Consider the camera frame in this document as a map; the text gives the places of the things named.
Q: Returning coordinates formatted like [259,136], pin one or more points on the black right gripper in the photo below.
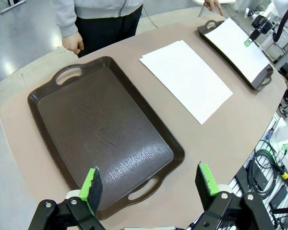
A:
[261,25]

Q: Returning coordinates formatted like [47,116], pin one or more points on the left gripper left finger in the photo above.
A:
[91,189]

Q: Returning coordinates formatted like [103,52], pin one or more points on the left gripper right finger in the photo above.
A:
[206,187]

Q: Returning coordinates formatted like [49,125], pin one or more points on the white A4 paper sheet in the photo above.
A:
[181,41]
[187,81]
[230,40]

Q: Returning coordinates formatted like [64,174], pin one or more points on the person's right forearm grey sleeve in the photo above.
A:
[64,16]

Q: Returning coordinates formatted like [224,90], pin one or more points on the bystander bare hand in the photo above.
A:
[212,5]

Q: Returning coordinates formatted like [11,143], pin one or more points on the person's right hand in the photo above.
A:
[73,44]

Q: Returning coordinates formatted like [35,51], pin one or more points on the brown plastic serving tray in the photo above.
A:
[259,80]
[98,119]

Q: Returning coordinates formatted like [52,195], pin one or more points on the white perforated board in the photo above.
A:
[254,210]

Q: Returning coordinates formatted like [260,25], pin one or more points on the yellow black plug connector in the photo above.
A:
[286,176]

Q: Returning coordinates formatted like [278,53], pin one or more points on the white device with green light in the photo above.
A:
[284,141]

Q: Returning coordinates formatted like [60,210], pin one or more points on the person in grey hoodie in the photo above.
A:
[105,24]

